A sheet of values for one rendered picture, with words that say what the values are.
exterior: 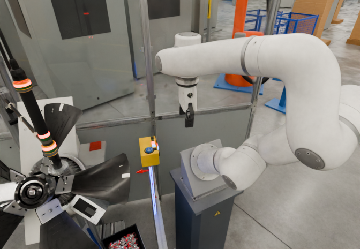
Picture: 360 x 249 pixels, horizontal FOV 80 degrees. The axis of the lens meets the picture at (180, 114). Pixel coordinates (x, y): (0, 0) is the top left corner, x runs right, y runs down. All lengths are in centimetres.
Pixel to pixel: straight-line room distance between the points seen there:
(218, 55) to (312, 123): 27
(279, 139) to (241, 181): 23
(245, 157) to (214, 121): 106
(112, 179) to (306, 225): 192
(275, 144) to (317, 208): 205
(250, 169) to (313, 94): 40
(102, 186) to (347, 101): 85
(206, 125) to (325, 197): 152
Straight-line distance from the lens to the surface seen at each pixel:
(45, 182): 99
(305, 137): 46
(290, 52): 46
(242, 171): 77
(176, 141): 184
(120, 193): 95
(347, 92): 56
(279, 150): 63
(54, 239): 107
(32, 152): 131
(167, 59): 63
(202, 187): 117
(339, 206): 278
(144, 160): 125
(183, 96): 75
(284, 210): 248
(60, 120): 101
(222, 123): 188
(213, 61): 58
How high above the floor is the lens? 190
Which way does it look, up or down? 33 degrees down
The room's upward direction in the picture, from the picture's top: straight up
